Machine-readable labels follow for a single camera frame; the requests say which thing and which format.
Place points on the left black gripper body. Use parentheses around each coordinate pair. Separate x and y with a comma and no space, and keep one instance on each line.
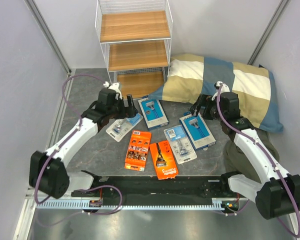
(118,111)

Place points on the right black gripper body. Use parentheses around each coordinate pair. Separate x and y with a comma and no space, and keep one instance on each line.
(211,111)

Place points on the clear blister razor pack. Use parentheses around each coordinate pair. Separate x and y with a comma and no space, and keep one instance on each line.
(120,127)
(180,144)

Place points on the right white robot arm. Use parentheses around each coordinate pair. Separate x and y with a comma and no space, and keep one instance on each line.
(278,192)

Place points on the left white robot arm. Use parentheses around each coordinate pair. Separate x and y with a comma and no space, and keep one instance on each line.
(48,170)

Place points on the middle wooden shelf board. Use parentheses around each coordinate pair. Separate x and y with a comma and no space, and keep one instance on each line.
(137,55)

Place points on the top wooden shelf board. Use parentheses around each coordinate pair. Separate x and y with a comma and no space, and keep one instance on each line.
(134,26)

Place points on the blue razor box right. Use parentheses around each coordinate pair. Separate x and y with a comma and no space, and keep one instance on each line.
(197,131)

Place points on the blue razor box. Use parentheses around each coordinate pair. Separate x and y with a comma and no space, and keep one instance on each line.
(197,131)
(153,113)

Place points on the blue razor box left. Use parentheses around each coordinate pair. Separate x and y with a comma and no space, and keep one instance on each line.
(153,113)

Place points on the blue beige checkered pillow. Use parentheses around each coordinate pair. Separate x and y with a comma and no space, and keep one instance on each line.
(191,75)

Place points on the orange razor box back-side up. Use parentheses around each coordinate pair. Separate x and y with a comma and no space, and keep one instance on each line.
(137,151)

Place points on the olive green cloth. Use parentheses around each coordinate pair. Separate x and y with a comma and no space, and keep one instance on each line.
(236,161)

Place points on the orange Gillette Fusion box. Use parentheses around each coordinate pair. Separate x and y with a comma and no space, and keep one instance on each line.
(163,160)

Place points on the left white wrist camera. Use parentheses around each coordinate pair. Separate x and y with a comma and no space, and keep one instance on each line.
(116,87)

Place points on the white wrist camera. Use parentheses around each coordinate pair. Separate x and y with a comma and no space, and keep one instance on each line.
(116,87)
(221,87)

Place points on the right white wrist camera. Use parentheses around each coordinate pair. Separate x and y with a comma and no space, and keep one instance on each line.
(221,87)

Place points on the white wire shelf unit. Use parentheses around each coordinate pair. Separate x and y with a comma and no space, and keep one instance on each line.
(125,6)

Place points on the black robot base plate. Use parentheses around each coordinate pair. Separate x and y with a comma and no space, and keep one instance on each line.
(149,190)

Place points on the grey slotted cable duct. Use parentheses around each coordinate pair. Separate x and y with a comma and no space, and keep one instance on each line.
(214,204)

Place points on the right aluminium frame post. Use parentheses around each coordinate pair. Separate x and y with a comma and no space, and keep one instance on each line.
(283,4)

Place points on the aluminium frame post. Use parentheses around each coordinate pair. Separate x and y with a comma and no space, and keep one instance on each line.
(283,4)
(48,34)

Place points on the left aluminium frame post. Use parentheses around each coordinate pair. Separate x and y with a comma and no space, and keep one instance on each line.
(48,34)

